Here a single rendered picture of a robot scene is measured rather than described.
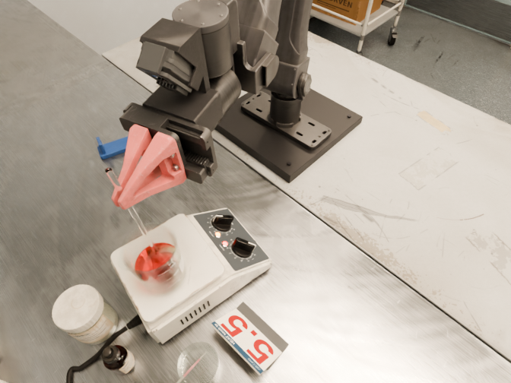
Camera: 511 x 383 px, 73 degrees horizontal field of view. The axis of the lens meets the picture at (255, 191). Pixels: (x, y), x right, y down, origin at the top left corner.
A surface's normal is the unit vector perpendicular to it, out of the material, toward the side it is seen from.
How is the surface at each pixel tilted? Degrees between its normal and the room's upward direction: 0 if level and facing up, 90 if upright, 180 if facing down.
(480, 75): 0
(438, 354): 0
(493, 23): 90
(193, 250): 0
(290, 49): 76
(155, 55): 38
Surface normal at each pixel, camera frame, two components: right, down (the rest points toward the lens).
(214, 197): -0.01, -0.60
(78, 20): 0.71, 0.56
